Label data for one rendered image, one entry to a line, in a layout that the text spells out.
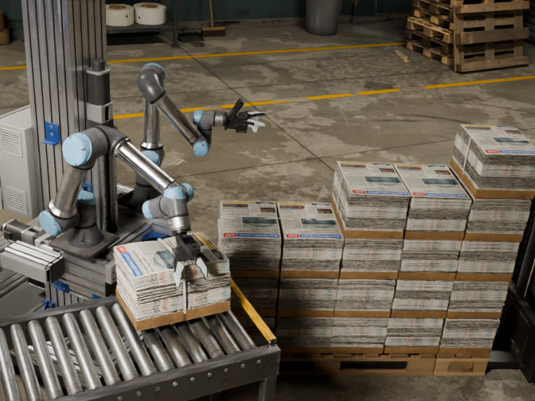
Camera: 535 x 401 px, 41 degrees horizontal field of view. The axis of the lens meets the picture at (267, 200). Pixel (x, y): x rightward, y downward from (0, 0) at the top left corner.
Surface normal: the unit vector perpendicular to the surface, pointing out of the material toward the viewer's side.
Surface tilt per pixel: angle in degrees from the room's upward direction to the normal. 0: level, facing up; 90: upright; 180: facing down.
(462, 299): 90
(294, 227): 1
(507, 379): 0
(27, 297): 0
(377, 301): 90
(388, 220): 90
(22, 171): 90
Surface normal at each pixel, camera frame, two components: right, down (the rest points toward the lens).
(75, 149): -0.47, 0.26
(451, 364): 0.08, 0.47
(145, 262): 0.03, -0.93
